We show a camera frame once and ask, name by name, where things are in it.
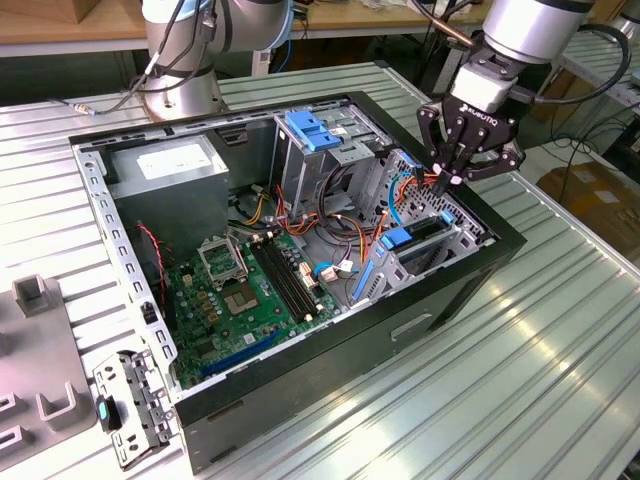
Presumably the metal socket cover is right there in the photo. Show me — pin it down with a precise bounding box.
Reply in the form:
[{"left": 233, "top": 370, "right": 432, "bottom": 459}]
[{"left": 197, "top": 237, "right": 250, "bottom": 290}]

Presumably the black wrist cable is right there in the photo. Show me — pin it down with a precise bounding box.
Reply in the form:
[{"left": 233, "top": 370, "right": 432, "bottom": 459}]
[{"left": 514, "top": 22, "right": 632, "bottom": 107}]

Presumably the wooden desk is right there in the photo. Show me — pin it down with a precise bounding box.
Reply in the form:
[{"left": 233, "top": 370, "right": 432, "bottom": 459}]
[{"left": 0, "top": 0, "right": 494, "bottom": 59}]

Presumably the grey parts rack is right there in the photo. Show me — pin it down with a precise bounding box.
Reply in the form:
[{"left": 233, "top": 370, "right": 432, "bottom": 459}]
[{"left": 0, "top": 276, "right": 100, "bottom": 469}]

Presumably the black RAM slot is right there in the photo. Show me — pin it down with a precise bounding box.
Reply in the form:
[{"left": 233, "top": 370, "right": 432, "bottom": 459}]
[
  {"left": 268, "top": 234, "right": 322, "bottom": 315},
  {"left": 263, "top": 235, "right": 317, "bottom": 318},
  {"left": 257, "top": 237, "right": 312, "bottom": 322},
  {"left": 252, "top": 238, "right": 307, "bottom": 325}
]

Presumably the metal slat side table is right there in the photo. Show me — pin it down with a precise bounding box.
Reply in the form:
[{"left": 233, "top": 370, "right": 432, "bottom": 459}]
[{"left": 529, "top": 29, "right": 640, "bottom": 144}]

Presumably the hard disk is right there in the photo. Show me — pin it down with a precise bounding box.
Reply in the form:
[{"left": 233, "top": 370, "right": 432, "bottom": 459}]
[{"left": 351, "top": 210, "right": 457, "bottom": 303}]

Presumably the multicoloured wire bundle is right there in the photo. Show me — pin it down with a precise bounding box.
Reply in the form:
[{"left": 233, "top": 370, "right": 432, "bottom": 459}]
[{"left": 227, "top": 164, "right": 391, "bottom": 281}]

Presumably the CPU socket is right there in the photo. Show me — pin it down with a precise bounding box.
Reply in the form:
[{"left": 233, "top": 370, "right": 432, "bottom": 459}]
[{"left": 221, "top": 283, "right": 262, "bottom": 317}]

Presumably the green motherboard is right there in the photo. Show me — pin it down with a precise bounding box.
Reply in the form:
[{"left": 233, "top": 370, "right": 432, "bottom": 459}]
[{"left": 163, "top": 230, "right": 347, "bottom": 392}]

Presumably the blue expansion slot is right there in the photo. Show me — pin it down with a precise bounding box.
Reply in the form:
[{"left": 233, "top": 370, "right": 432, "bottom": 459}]
[{"left": 201, "top": 328, "right": 282, "bottom": 380}]

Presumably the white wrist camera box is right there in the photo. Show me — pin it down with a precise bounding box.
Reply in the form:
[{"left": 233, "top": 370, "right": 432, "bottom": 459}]
[{"left": 452, "top": 63, "right": 522, "bottom": 115}]

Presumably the grey cable with connector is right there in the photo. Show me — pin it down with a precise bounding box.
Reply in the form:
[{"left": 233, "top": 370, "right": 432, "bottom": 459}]
[{"left": 49, "top": 0, "right": 224, "bottom": 117}]

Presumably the blue data wire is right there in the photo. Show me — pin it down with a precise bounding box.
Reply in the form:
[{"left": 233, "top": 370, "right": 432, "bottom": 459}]
[{"left": 388, "top": 172, "right": 416, "bottom": 227}]

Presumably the black open PC case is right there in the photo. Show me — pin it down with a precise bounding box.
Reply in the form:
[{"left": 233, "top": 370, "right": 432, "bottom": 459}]
[{"left": 67, "top": 89, "right": 530, "bottom": 476}]

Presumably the blue plastic cage latch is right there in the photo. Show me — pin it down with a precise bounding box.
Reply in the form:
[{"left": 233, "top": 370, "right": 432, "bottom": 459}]
[{"left": 283, "top": 111, "right": 347, "bottom": 154}]

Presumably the orange power wire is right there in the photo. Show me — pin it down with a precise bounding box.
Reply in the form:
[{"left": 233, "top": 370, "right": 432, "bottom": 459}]
[{"left": 394, "top": 164, "right": 451, "bottom": 201}]

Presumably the large cardboard box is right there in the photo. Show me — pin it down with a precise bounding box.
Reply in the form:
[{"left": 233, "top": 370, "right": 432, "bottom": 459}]
[{"left": 537, "top": 160, "right": 640, "bottom": 251}]

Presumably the metal optical drive cage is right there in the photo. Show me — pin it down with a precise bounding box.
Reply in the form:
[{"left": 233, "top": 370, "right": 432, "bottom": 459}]
[{"left": 272, "top": 104, "right": 392, "bottom": 224}]

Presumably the metal card retention bracket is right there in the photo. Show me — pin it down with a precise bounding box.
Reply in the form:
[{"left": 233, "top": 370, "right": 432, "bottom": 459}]
[{"left": 92, "top": 349, "right": 180, "bottom": 472}]

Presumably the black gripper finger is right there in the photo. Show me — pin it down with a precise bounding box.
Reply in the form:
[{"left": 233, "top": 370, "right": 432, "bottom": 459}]
[
  {"left": 417, "top": 102, "right": 464, "bottom": 196},
  {"left": 452, "top": 142, "right": 526, "bottom": 185}
]

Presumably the metal disk bay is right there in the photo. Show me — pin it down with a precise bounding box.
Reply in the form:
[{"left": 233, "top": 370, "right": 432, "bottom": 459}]
[{"left": 349, "top": 148, "right": 490, "bottom": 307}]

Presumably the grey power supply unit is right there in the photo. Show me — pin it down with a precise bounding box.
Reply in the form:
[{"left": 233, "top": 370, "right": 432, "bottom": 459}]
[{"left": 103, "top": 133, "right": 232, "bottom": 261}]

